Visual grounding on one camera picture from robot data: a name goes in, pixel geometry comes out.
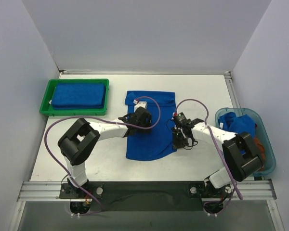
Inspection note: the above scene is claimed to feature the crumpled blue towel in bin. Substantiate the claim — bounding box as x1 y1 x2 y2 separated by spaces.
218 112 257 138

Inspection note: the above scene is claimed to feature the rust orange towel in bin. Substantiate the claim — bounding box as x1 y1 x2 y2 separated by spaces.
253 136 266 162

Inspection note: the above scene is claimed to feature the aluminium back rail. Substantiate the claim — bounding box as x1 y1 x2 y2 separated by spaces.
60 70 231 76

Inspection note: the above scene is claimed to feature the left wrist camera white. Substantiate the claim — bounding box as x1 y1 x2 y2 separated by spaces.
133 100 147 111

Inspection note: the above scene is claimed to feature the folded blue towel stack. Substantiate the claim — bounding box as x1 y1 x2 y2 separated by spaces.
51 83 105 110

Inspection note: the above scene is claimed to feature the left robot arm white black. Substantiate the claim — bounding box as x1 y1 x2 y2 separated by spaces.
58 107 152 188

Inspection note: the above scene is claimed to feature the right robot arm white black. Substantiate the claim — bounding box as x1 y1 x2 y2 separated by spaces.
171 114 265 189

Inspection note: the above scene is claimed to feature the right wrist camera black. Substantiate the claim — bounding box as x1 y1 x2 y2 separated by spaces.
173 112 191 127

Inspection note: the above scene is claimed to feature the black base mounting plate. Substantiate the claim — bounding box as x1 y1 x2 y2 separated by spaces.
58 181 232 214

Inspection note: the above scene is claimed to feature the aluminium front frame rail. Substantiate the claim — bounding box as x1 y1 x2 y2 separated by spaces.
17 180 277 202

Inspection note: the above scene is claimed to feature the green plastic tray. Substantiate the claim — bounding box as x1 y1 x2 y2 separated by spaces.
39 78 109 116

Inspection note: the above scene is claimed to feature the teal transparent plastic bin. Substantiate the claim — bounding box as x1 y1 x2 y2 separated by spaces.
215 108 276 177

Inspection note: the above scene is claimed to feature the aluminium right side rail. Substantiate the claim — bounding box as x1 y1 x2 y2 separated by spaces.
224 71 241 108

